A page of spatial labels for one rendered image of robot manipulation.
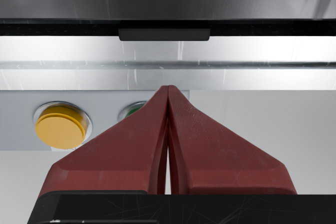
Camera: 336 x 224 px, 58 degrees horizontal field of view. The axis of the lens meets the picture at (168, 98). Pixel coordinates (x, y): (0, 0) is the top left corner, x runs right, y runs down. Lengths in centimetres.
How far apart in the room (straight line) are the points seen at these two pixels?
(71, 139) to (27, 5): 11
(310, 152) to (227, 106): 15
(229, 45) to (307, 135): 26
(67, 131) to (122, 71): 7
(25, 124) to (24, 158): 20
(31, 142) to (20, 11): 13
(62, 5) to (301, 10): 15
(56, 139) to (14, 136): 4
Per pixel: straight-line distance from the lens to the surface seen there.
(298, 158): 48
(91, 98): 25
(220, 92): 37
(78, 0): 20
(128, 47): 22
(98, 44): 22
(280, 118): 41
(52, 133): 26
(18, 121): 28
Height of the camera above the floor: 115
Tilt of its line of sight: 53 degrees down
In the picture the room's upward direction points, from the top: 179 degrees clockwise
